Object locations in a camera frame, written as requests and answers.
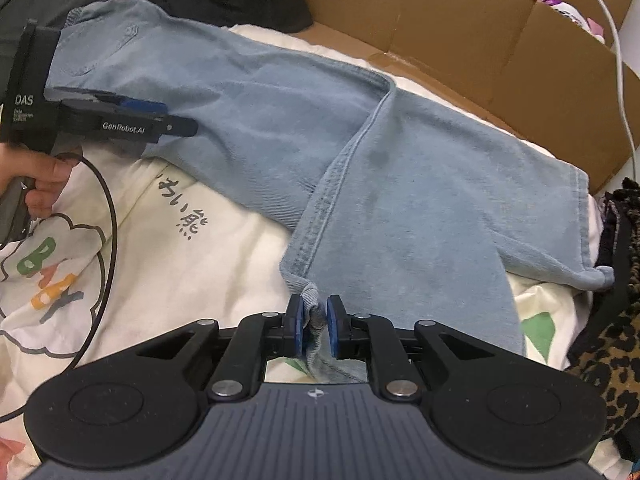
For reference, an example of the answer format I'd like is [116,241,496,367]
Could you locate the white cable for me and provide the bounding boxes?
[580,0,639,172]

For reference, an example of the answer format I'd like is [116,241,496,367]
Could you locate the brown cardboard sheet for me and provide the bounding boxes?
[302,0,639,192]

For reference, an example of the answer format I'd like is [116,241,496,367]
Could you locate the black cable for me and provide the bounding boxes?
[0,153,120,424]

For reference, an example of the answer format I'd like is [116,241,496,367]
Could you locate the leopard print garment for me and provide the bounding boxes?
[568,178,639,463]

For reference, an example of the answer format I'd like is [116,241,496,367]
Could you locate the purple white detergent bag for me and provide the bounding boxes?
[538,0,605,44]

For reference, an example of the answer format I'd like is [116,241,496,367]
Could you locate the person's left hand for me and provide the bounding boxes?
[0,143,79,219]

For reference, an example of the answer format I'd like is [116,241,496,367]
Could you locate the light blue denim jeans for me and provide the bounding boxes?
[49,0,614,382]

